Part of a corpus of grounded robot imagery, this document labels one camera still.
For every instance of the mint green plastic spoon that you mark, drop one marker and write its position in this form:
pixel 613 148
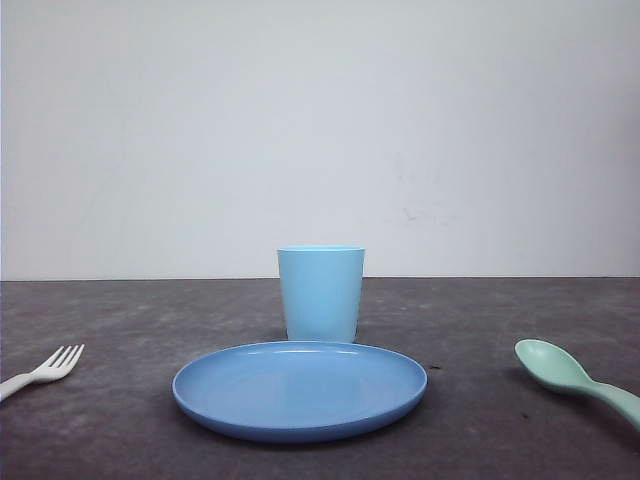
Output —
pixel 558 371

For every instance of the light blue plastic cup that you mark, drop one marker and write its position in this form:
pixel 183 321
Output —
pixel 321 291

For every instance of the white plastic fork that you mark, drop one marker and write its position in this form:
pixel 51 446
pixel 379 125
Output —
pixel 55 368

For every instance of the blue plastic plate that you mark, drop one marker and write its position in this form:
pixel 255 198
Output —
pixel 299 391

